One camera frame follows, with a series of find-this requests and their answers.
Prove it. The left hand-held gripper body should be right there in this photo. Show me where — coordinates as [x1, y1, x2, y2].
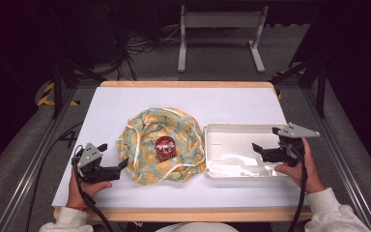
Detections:
[73, 142, 122, 185]

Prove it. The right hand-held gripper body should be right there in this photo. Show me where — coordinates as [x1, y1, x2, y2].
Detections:
[271, 122, 321, 167]

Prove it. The white plastic tray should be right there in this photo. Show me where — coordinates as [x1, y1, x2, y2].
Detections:
[203, 123, 292, 181]

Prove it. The yellow green patterned drawstring bag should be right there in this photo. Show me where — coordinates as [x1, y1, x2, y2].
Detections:
[115, 106, 207, 187]

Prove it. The red round badge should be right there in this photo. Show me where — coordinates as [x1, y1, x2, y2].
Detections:
[154, 135, 177, 162]

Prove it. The person's left hand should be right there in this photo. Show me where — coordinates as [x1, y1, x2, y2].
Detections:
[66, 167, 113, 211]

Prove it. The person's right hand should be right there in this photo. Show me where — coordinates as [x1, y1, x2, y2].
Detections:
[274, 137, 327, 195]

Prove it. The black metal stand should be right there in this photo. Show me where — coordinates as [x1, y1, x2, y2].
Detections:
[269, 56, 328, 120]
[51, 57, 108, 120]

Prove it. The yellow black hazard tape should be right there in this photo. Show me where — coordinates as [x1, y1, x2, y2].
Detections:
[36, 81, 80, 107]

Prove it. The white table mat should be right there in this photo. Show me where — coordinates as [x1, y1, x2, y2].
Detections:
[51, 86, 311, 208]

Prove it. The white metal stand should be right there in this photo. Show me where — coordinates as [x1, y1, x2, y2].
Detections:
[177, 4, 270, 73]

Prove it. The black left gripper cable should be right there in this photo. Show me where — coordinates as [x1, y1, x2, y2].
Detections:
[71, 146, 114, 232]

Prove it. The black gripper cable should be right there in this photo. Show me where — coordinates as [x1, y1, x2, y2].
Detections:
[288, 137, 309, 232]
[71, 146, 114, 232]

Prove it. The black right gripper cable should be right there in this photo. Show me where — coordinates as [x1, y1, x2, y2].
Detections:
[288, 137, 309, 232]

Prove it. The aluminium rail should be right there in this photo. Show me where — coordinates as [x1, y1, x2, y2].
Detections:
[0, 87, 79, 232]
[301, 87, 371, 232]

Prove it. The thin black floor cable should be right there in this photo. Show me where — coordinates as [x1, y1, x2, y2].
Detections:
[24, 121, 85, 232]

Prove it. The bundle of black floor cables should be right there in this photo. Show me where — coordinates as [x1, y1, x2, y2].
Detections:
[107, 6, 183, 81]

